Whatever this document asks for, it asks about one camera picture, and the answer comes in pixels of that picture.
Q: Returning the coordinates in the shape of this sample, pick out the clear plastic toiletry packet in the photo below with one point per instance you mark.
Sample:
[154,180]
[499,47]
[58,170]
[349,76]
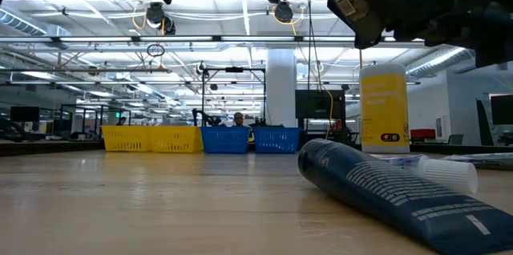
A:
[481,160]

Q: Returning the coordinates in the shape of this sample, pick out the white ribbed cap tube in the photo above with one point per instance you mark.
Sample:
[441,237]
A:
[449,175]

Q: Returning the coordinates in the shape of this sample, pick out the navy blue toiletry tube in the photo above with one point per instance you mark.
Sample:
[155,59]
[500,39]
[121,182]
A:
[393,199]

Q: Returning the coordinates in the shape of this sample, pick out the small black robot arm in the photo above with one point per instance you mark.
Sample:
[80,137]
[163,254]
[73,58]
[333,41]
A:
[204,118]

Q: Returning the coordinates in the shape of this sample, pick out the yellow white wipes canister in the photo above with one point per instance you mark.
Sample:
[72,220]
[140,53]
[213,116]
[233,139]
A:
[384,114]

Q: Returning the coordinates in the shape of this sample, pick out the black computer monitor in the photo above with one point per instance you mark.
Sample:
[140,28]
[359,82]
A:
[24,114]
[503,108]

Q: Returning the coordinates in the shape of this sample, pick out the red box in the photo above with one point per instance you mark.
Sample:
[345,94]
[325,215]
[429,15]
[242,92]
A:
[422,134]

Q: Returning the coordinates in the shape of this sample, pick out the black slanted panel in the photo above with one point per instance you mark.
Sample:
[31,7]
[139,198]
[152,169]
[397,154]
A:
[484,126]

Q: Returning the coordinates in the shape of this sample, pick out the white building pillar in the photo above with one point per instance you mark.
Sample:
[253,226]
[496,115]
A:
[281,86]

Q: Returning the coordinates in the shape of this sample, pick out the blue plastic basket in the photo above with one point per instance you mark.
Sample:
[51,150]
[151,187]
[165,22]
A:
[225,140]
[276,140]

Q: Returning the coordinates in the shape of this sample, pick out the person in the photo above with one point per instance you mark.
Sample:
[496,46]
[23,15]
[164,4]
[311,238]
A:
[121,121]
[239,119]

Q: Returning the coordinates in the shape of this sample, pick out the yellow plastic basket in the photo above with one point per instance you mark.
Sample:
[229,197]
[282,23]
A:
[176,139]
[126,138]

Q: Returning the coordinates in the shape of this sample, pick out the black metal frame rig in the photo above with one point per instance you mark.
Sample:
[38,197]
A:
[234,70]

